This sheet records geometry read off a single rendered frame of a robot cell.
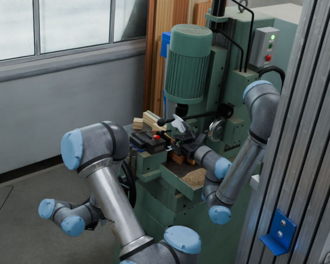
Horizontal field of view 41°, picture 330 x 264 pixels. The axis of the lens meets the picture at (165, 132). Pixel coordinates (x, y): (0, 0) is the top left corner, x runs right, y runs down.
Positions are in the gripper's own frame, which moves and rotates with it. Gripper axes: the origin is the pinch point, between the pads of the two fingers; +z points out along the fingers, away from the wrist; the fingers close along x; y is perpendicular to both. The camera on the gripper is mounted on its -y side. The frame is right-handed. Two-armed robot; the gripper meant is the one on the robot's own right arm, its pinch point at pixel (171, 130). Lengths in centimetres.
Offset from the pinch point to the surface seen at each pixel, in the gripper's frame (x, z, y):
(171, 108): 38, 80, -74
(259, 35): -39, -1, -41
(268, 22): -43, 2, -50
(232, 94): -12.0, -1.2, -32.6
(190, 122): 4.7, 9.4, -20.4
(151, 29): 1, 138, -95
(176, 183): 22.0, -8.0, -0.8
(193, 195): 21.8, -18.7, -1.0
